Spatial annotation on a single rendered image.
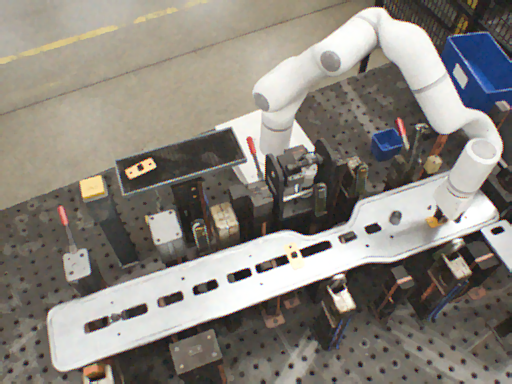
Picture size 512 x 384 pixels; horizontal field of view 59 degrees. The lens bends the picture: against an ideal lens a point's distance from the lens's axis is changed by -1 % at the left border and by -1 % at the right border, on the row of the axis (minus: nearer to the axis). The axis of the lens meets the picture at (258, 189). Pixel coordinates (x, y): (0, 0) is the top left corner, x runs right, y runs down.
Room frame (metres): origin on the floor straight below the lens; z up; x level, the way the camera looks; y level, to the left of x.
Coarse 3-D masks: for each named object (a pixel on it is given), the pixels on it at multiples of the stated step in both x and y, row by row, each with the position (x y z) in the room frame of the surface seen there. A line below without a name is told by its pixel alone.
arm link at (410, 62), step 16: (368, 16) 1.03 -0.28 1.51; (384, 16) 0.99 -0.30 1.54; (384, 32) 0.92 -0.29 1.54; (400, 32) 0.90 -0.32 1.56; (416, 32) 0.89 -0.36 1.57; (384, 48) 0.90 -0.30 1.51; (400, 48) 0.87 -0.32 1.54; (416, 48) 0.86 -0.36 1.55; (432, 48) 0.87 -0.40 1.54; (400, 64) 0.86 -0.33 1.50; (416, 64) 0.84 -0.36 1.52; (432, 64) 0.84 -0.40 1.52; (416, 80) 0.83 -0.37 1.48; (432, 80) 0.82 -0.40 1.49
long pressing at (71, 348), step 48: (384, 192) 0.83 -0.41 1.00; (432, 192) 0.83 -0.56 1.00; (480, 192) 0.84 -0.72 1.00; (288, 240) 0.65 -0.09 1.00; (336, 240) 0.66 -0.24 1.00; (384, 240) 0.66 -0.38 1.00; (432, 240) 0.66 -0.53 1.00; (144, 288) 0.50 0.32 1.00; (240, 288) 0.50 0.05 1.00; (288, 288) 0.50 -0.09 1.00; (48, 336) 0.36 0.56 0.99; (96, 336) 0.36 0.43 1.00; (144, 336) 0.36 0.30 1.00
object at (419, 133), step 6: (414, 126) 0.93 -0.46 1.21; (420, 126) 0.92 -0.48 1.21; (426, 126) 0.92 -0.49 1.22; (414, 132) 0.92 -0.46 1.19; (420, 132) 0.91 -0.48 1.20; (426, 132) 0.90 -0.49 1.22; (414, 138) 0.91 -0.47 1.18; (420, 138) 0.92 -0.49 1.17; (426, 138) 0.89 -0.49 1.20; (414, 144) 0.90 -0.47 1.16; (420, 144) 0.91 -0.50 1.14; (408, 150) 0.91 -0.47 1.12; (414, 150) 0.90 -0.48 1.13; (420, 150) 0.91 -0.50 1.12; (408, 156) 0.90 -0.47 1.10; (414, 156) 0.91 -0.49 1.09; (408, 162) 0.89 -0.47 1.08
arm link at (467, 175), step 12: (468, 144) 0.74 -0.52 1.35; (480, 144) 0.74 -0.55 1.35; (492, 144) 0.74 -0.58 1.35; (468, 156) 0.71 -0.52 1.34; (480, 156) 0.70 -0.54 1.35; (492, 156) 0.70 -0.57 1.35; (456, 168) 0.73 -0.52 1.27; (468, 168) 0.70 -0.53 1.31; (480, 168) 0.69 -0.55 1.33; (492, 168) 0.70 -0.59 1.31; (456, 180) 0.71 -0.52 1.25; (468, 180) 0.69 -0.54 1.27; (480, 180) 0.69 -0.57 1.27; (468, 192) 0.68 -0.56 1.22
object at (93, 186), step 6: (84, 180) 0.75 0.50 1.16; (90, 180) 0.75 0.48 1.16; (96, 180) 0.75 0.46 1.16; (84, 186) 0.73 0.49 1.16; (90, 186) 0.73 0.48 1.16; (96, 186) 0.73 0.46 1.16; (102, 186) 0.73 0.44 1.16; (84, 192) 0.71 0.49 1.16; (90, 192) 0.71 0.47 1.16; (96, 192) 0.71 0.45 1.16; (102, 192) 0.72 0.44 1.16; (84, 198) 0.70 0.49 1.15
